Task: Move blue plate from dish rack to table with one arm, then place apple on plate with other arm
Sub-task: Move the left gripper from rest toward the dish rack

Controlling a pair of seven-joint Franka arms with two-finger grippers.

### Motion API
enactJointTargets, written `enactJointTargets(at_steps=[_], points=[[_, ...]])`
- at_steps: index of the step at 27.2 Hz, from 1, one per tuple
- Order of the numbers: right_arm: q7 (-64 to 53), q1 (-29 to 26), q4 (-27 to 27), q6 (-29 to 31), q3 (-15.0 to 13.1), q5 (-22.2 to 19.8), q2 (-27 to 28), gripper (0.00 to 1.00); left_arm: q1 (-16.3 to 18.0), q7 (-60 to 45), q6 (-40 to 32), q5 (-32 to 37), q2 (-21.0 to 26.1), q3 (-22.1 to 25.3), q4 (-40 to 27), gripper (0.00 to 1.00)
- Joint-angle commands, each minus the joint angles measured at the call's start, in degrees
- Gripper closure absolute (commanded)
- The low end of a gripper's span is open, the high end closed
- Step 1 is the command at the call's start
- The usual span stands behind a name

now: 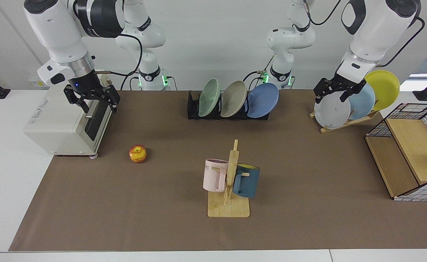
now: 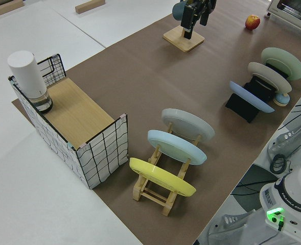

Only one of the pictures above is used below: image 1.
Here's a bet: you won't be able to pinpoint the pale toaster oven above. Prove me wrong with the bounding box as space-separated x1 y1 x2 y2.
23 84 114 159

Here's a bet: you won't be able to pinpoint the dark blue mug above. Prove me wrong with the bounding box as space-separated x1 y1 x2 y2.
232 164 260 198

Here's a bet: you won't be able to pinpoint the light blue plate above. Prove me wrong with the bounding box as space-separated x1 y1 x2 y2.
346 83 376 120

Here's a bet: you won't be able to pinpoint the white wall socket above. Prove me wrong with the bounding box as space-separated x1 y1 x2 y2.
28 76 50 88

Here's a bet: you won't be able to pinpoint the pale green plate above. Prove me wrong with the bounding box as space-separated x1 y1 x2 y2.
198 78 221 118

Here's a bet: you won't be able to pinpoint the wooden cup stand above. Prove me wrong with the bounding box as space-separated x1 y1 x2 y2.
208 139 250 218

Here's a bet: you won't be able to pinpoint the black dish rack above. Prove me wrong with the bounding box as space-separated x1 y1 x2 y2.
187 91 270 120

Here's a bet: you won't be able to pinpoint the white grey plate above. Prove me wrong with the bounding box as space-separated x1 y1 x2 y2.
314 91 351 130

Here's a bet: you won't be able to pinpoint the wooden plate rack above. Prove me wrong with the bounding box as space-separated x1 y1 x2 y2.
309 109 380 134

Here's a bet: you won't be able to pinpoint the wire basket with wooden floor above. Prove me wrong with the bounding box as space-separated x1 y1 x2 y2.
365 103 427 202

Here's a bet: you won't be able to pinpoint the beige plate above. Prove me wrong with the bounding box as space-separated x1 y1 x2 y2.
220 80 248 118

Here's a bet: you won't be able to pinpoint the yellow plate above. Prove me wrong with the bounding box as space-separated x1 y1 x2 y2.
364 70 400 111

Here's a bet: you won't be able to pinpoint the red yellow apple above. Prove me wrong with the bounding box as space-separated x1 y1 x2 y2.
129 144 147 163

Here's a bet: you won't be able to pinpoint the brown table cloth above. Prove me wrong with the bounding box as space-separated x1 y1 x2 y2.
9 90 427 251

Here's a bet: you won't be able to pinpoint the pink mug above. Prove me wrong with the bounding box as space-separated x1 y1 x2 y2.
203 159 229 192

